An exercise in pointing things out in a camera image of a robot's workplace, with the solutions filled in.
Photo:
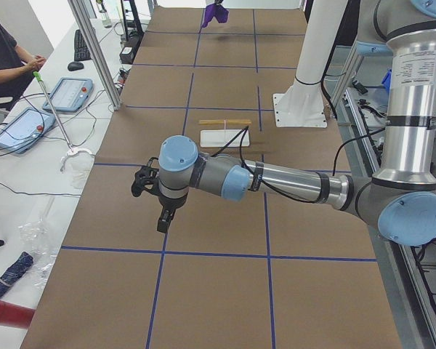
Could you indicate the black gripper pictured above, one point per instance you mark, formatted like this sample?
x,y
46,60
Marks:
x,y
169,203

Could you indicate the purple towel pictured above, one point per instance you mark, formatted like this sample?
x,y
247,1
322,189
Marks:
x,y
215,11

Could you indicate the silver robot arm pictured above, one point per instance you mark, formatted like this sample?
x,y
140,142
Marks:
x,y
399,200

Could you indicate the white towel rack base tray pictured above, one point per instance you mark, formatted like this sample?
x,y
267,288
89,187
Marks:
x,y
220,137

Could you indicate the wooden rack rod left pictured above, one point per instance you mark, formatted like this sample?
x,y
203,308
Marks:
x,y
224,121

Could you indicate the teach pendant far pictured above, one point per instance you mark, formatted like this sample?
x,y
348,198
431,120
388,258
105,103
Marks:
x,y
70,94

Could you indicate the teach pendant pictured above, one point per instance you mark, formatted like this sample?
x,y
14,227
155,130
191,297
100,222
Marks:
x,y
70,94
25,130

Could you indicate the crumpled clear plastic bag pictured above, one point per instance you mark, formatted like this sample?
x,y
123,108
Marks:
x,y
40,244

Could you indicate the black computer box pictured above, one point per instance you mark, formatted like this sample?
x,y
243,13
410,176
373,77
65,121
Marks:
x,y
129,50

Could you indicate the teach pendant near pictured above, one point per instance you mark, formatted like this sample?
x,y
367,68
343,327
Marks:
x,y
25,130

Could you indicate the black computer mouse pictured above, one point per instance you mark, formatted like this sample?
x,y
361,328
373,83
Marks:
x,y
75,66

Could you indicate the black keyboard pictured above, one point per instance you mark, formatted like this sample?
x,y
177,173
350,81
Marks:
x,y
81,50

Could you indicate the reacher grabber tool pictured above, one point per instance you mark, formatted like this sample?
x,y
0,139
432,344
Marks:
x,y
73,150

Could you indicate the folded dark umbrella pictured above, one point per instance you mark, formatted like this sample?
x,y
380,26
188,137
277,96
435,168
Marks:
x,y
15,272

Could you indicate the seated person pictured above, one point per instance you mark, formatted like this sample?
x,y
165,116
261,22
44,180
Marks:
x,y
17,66

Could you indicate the red cylinder bottle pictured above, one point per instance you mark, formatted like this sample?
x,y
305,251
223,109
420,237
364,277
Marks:
x,y
15,316

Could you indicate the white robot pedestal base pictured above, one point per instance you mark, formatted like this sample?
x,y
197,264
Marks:
x,y
302,104

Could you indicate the aluminium frame post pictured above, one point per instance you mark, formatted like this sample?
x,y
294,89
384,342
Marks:
x,y
82,19

